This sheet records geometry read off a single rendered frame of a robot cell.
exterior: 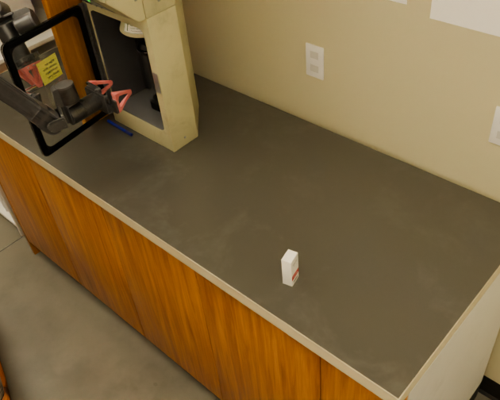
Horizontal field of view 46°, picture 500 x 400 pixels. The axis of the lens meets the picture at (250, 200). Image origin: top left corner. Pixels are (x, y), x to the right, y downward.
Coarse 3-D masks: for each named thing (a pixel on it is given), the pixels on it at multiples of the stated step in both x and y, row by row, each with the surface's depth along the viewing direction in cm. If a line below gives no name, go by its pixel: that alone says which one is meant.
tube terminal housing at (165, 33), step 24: (144, 0) 162; (168, 0) 168; (144, 24) 167; (168, 24) 172; (168, 48) 176; (168, 72) 180; (192, 72) 204; (168, 96) 184; (192, 96) 196; (120, 120) 211; (168, 120) 188; (192, 120) 197; (168, 144) 197
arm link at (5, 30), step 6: (12, 18) 178; (0, 24) 178; (6, 24) 176; (12, 24) 178; (0, 30) 176; (6, 30) 177; (12, 30) 178; (0, 36) 177; (6, 36) 177; (12, 36) 178
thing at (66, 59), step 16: (48, 32) 177; (64, 32) 181; (80, 32) 186; (16, 48) 169; (32, 48) 174; (48, 48) 179; (64, 48) 183; (80, 48) 189; (16, 64) 171; (32, 64) 176; (48, 64) 180; (64, 64) 185; (80, 64) 191; (32, 80) 177; (48, 80) 182; (80, 80) 193; (48, 96) 184; (80, 96) 195; (96, 112) 203; (32, 128) 184; (48, 144) 191
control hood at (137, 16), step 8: (96, 0) 157; (104, 0) 153; (112, 0) 154; (120, 0) 156; (128, 0) 158; (136, 0) 160; (112, 8) 158; (120, 8) 157; (128, 8) 159; (136, 8) 161; (128, 16) 161; (136, 16) 162; (144, 16) 164
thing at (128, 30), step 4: (120, 24) 184; (124, 24) 179; (128, 24) 178; (120, 28) 182; (124, 28) 179; (128, 28) 178; (132, 28) 177; (136, 28) 177; (124, 32) 180; (128, 32) 179; (132, 32) 178; (136, 32) 177; (140, 32) 177; (128, 36) 179; (132, 36) 178; (136, 36) 178; (140, 36) 178
